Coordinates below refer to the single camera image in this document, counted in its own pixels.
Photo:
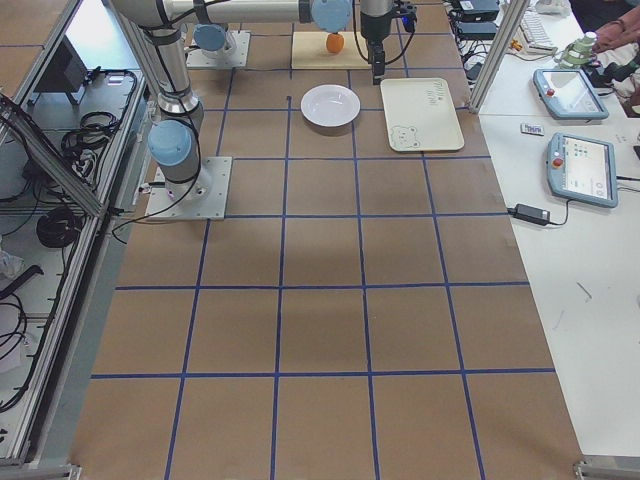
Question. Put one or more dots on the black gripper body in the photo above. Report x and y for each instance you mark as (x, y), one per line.
(373, 26)

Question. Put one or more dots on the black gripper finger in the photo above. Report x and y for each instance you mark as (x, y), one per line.
(377, 62)

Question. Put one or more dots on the orange fruit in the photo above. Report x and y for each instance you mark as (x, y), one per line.
(334, 43)

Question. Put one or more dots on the white round plate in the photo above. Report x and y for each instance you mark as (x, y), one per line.
(330, 105)

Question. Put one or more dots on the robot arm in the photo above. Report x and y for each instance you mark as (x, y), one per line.
(213, 40)
(160, 22)

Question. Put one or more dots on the cream bear tray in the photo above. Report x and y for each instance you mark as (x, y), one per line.
(420, 115)

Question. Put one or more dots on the bamboo cutting board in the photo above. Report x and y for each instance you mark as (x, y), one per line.
(309, 52)

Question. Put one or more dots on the white keyboard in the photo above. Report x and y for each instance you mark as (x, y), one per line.
(534, 37)

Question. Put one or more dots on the far teach pendant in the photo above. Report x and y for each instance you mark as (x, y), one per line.
(568, 95)

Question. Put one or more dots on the teach pendant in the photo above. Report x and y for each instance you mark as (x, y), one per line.
(568, 95)
(582, 169)

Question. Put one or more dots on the black power adapter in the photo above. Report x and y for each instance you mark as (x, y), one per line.
(530, 214)

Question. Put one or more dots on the near teach pendant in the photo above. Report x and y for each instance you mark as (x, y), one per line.
(582, 169)

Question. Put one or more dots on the aluminium frame post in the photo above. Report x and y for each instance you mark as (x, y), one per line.
(509, 24)

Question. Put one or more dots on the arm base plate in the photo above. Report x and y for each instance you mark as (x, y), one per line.
(205, 199)
(196, 60)

